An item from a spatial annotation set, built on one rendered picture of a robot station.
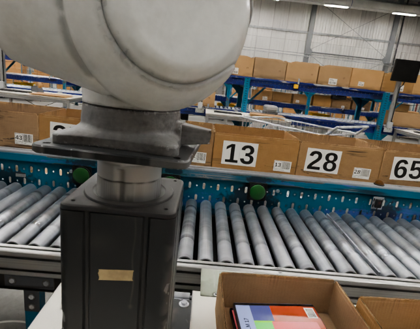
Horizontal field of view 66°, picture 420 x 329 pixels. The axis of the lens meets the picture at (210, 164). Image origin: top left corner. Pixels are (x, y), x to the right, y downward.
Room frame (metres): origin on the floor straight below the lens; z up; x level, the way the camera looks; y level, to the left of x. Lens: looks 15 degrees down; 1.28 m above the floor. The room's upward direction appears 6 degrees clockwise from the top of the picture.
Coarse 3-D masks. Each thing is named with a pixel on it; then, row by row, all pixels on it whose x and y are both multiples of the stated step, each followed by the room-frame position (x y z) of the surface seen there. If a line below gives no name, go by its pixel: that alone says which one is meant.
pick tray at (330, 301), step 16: (224, 272) 0.66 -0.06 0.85; (224, 288) 0.66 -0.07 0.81; (240, 288) 0.66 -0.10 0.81; (256, 288) 0.66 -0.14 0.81; (272, 288) 0.67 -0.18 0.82; (288, 288) 0.67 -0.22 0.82; (304, 288) 0.67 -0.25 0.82; (320, 288) 0.67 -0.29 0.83; (336, 288) 0.66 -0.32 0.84; (224, 304) 0.66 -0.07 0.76; (320, 304) 0.67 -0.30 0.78; (336, 304) 0.65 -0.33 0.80; (352, 304) 0.59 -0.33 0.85; (224, 320) 0.50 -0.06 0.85; (336, 320) 0.63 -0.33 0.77; (352, 320) 0.58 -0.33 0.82
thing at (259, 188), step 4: (252, 188) 1.36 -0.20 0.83; (256, 188) 1.36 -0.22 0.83; (260, 188) 1.36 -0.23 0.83; (252, 192) 1.36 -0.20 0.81; (256, 192) 1.36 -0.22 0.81; (260, 192) 1.36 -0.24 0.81; (264, 192) 1.36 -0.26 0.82; (252, 196) 1.36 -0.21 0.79; (256, 196) 1.36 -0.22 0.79; (260, 196) 1.36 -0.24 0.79
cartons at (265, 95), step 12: (252, 96) 10.26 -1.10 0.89; (264, 96) 10.17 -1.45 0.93; (276, 96) 10.19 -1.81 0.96; (288, 96) 10.19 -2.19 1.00; (300, 96) 10.18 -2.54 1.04; (312, 96) 10.32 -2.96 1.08; (324, 96) 10.24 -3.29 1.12; (348, 108) 10.24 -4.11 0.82; (396, 108) 10.31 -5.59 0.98; (408, 108) 10.33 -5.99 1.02
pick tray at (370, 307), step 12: (360, 300) 0.61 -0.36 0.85; (372, 300) 0.62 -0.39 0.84; (384, 300) 0.63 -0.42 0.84; (396, 300) 0.63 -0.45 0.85; (408, 300) 0.63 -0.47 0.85; (360, 312) 0.60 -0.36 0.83; (372, 312) 0.62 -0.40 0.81; (384, 312) 0.63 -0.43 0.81; (396, 312) 0.63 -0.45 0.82; (408, 312) 0.63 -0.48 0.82; (372, 324) 0.55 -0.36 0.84; (384, 324) 0.63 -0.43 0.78; (396, 324) 0.63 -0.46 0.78; (408, 324) 0.63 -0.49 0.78
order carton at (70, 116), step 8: (48, 112) 1.50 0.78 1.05; (56, 112) 1.58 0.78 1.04; (64, 112) 1.66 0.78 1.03; (72, 112) 1.69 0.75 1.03; (80, 112) 1.69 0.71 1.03; (40, 120) 1.40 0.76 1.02; (48, 120) 1.40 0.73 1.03; (56, 120) 1.40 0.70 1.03; (64, 120) 1.41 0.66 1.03; (72, 120) 1.41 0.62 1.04; (80, 120) 1.41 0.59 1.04; (40, 128) 1.40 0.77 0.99; (48, 128) 1.40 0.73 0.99; (40, 136) 1.40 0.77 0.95; (48, 136) 1.40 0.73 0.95
